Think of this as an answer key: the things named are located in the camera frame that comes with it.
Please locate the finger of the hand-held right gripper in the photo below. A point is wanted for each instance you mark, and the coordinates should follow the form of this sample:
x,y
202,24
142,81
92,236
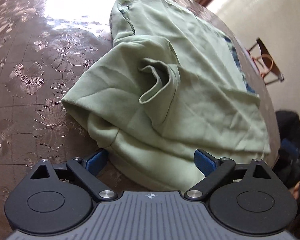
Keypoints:
x,y
288,146

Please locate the dark wooden chair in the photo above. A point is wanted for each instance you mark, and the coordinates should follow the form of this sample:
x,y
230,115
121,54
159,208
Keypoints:
x,y
265,50

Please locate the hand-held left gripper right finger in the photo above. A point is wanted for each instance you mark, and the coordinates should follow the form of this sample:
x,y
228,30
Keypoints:
x,y
205,162

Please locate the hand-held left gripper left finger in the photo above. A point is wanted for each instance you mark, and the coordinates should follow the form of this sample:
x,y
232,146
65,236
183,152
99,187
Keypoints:
x,y
96,161

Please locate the light green sweatshirt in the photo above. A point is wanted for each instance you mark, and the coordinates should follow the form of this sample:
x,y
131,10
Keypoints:
x,y
190,92

